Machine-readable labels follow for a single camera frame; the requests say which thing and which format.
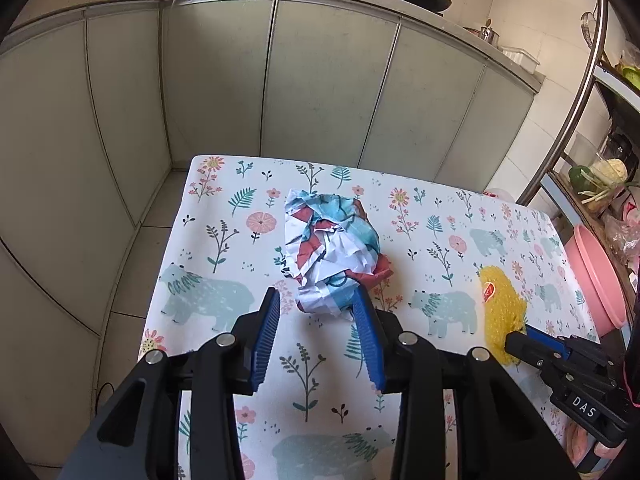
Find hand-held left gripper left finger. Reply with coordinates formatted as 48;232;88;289
57;286;282;480

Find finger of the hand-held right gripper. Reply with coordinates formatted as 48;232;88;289
522;325;601;356
504;331;571;372

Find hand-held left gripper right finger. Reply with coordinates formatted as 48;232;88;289
350;285;583;480

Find yellow foam fruit net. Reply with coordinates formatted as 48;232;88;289
475;262;528;366

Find pink plastic basin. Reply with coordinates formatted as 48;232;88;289
564;224;633;338

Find printed paper ball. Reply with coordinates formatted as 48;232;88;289
281;187;393;318

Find floral bear print tablecloth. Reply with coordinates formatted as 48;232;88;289
137;155;601;480

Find clear plastic bag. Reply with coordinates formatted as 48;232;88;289
602;210;640;281

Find pale vegetable stalks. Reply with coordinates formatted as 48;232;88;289
580;180;631;206

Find green pepper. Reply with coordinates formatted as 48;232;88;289
569;166;593;193

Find white cauliflower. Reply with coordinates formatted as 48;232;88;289
591;157;628;183

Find stainless steel shelf rack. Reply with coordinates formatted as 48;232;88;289
515;0;640;311

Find grey kitchen cabinet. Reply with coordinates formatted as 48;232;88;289
0;0;546;346

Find white plastic tray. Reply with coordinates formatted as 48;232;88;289
502;46;542;72

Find small metal pot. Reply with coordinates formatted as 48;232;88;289
477;20;501;47

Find metal strainer ladle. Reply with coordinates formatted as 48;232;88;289
580;10;601;51

